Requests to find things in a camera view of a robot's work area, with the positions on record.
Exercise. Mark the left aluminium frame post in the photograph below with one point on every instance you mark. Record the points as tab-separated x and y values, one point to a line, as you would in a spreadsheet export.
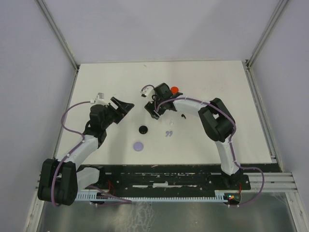
57	32

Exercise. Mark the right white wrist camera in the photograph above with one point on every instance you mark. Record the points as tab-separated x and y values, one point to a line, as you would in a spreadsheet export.
147	91

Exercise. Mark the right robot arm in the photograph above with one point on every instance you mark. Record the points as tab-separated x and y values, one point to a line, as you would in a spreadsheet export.
216	120

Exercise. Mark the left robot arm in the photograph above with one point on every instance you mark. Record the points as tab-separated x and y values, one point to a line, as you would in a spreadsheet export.
62	179

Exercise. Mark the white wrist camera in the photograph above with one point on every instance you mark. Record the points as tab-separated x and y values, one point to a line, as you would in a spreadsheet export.
99	99
147	91

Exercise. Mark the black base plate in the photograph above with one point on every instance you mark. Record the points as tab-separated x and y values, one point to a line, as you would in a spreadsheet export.
260	168

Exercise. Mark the purple earbud charging case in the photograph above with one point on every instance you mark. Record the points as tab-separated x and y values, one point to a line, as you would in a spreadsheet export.
138	146

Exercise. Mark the right circuit board with leds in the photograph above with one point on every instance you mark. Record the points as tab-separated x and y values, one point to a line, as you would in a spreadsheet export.
234	198

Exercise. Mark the aluminium frame rail front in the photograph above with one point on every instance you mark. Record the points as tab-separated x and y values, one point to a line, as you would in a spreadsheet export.
190	184

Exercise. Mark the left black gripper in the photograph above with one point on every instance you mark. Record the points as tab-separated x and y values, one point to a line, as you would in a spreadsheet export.
123	108

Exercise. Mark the white slotted cable duct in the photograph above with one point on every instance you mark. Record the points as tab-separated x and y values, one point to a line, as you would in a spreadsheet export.
96	196

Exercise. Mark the aluminium frame post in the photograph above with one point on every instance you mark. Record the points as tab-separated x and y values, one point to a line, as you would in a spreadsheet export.
275	17
57	32

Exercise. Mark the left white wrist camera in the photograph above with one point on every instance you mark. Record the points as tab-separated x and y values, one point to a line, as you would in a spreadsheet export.
99	99

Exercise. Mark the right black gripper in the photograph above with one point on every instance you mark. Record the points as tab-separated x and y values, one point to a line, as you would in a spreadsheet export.
150	107

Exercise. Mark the right aluminium frame post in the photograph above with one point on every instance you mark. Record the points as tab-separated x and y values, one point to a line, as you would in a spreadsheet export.
275	17

